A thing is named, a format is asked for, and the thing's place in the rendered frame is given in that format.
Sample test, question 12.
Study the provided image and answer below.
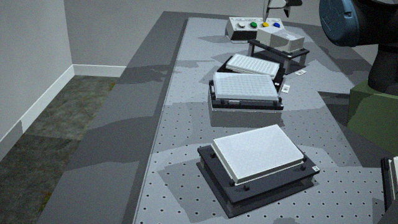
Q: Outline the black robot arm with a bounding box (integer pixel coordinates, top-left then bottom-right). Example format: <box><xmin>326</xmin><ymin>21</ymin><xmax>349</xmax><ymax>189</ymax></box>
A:
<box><xmin>319</xmin><ymin>0</ymin><xmax>398</xmax><ymax>96</ymax></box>

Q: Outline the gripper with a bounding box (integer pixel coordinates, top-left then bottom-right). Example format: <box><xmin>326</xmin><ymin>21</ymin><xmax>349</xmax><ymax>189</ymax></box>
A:
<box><xmin>263</xmin><ymin>0</ymin><xmax>302</xmax><ymax>22</ymax></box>

